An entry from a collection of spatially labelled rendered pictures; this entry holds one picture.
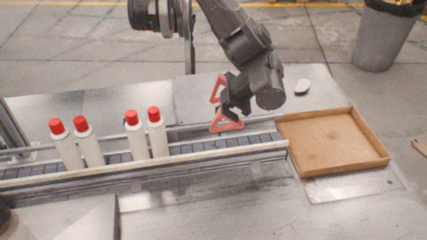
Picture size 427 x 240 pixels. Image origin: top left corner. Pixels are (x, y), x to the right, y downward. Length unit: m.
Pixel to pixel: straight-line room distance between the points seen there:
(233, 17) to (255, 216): 0.60
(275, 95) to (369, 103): 2.24
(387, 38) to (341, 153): 1.90
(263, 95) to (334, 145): 0.66
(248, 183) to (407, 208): 0.47
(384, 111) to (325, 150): 1.64
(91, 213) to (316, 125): 0.82
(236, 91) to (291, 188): 0.48
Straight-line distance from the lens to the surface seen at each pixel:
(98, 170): 1.06
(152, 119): 0.95
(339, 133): 1.29
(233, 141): 1.12
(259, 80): 0.62
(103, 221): 1.00
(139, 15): 1.27
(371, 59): 3.12
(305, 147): 1.21
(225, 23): 0.64
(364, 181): 1.18
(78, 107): 1.42
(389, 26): 2.95
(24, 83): 3.18
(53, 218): 1.05
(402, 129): 2.73
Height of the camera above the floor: 1.71
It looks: 44 degrees down
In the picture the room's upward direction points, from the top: straight up
